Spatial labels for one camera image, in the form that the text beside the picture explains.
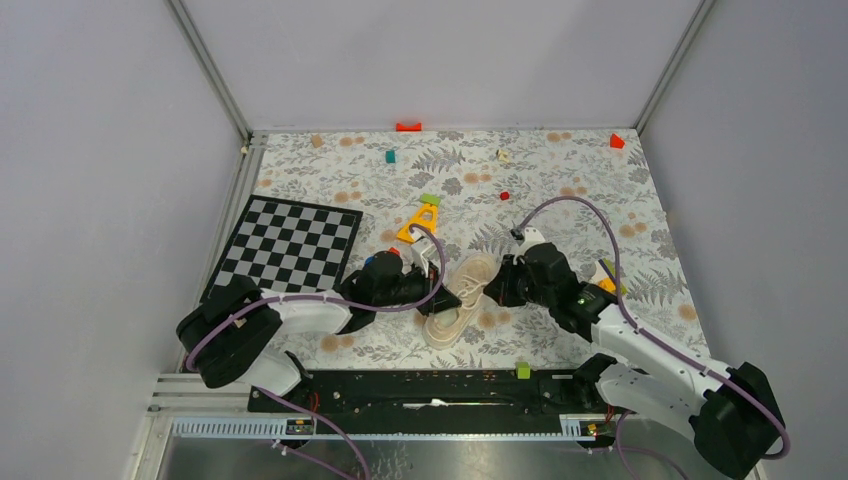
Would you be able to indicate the red wedge block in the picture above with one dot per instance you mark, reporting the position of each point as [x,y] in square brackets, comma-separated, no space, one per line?
[616,142]

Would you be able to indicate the yellow triangular toy frame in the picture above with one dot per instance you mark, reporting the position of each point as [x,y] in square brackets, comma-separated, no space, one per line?
[423,221]

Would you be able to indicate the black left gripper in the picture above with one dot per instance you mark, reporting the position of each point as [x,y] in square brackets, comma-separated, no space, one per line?
[444,300]

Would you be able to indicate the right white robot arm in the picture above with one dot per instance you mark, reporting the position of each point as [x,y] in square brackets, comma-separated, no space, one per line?
[730,414]

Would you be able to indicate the lime green cube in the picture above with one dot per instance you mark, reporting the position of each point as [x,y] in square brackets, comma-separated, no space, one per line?
[523,370]

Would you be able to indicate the beige sneaker with laces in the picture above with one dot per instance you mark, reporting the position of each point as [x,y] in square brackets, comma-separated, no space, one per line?
[467,283]

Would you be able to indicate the floral patterned table mat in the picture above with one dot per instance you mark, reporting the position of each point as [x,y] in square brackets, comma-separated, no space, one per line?
[584,196]

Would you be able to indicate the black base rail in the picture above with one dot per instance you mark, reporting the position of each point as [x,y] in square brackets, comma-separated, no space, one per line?
[446,395]

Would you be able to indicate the orange arch block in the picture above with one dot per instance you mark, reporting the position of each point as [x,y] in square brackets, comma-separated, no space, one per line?
[408,127]

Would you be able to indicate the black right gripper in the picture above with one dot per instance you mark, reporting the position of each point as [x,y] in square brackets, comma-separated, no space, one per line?
[500,288]

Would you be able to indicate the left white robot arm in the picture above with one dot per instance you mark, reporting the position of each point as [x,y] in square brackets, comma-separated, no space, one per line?
[229,338]

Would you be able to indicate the green block on frame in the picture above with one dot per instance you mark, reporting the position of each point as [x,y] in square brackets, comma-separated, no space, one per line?
[430,199]

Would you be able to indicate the black white checkerboard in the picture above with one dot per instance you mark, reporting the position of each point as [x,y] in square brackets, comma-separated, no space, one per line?
[287,246]

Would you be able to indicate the white slotted cable duct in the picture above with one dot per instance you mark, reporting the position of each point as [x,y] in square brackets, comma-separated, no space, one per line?
[546,428]

